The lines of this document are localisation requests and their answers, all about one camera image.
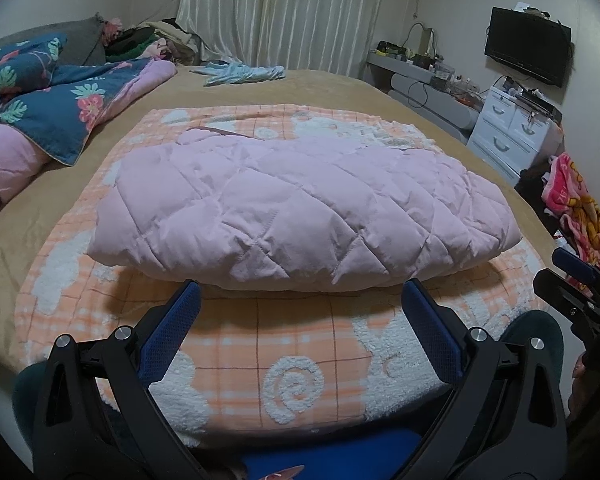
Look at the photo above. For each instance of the pile of clothes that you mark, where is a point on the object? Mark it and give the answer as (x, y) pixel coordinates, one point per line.
(150, 42)

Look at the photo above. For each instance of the tan bed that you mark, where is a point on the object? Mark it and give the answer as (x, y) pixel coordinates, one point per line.
(330, 86)

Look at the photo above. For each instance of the blue floral quilt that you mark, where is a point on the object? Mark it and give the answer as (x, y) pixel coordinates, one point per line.
(80, 105)

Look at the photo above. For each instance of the orange plaid blanket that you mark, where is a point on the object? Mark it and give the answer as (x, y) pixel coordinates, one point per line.
(280, 340)

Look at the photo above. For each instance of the pink quilted jacket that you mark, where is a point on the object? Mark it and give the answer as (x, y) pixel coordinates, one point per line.
(305, 210)

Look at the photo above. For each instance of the light blue garment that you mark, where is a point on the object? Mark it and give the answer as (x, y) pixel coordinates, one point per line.
(240, 73)

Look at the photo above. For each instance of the dark clothes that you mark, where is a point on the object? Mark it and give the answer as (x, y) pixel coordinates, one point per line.
(534, 180)

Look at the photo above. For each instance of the desk clutter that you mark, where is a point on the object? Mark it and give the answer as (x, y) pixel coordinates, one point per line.
(430, 62)

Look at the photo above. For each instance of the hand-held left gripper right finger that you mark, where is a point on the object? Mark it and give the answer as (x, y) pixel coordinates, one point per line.
(430, 335)

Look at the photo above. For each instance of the pink printed towel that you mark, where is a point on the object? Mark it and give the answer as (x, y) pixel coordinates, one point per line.
(580, 205)

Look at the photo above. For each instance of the person's right hand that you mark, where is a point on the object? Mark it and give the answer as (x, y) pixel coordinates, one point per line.
(580, 395)

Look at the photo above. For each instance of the black television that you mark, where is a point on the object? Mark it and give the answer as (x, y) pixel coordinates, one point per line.
(527, 45)

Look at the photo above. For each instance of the black set-top box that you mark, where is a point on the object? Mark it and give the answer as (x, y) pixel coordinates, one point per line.
(540, 104)

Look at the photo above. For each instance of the white drawer cabinet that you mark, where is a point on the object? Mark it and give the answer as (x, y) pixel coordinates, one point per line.
(505, 130)

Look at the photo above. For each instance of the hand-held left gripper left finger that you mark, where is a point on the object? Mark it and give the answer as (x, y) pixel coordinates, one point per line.
(172, 332)

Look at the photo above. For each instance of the grey headboard cushion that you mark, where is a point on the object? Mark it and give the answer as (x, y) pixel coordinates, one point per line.
(72, 42)

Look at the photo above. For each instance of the grey desk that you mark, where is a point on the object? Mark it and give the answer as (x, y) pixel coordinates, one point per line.
(445, 107)

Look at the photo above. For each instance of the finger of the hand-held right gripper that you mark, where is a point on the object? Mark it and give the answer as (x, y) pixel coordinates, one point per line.
(575, 265)
(560, 290)

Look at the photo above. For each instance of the white striped curtain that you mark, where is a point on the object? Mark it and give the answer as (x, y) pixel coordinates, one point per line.
(280, 10)

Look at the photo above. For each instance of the blue cloth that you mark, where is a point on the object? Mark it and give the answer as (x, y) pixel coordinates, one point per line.
(330, 455)

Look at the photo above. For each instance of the blue floral pillow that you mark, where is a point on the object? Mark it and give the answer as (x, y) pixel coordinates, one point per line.
(20, 67)

